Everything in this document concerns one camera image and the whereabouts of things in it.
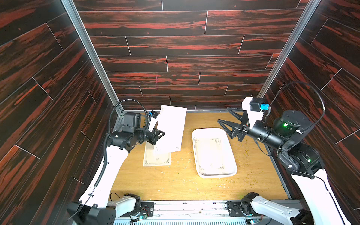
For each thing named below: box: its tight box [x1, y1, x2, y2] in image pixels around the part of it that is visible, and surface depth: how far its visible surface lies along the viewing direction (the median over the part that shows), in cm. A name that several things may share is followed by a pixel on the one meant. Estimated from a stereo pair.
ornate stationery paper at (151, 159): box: [142, 141, 172, 167], surface depth 95 cm
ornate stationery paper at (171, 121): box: [155, 105, 188, 154], surface depth 71 cm
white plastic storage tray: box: [192, 127, 238, 179], surface depth 91 cm
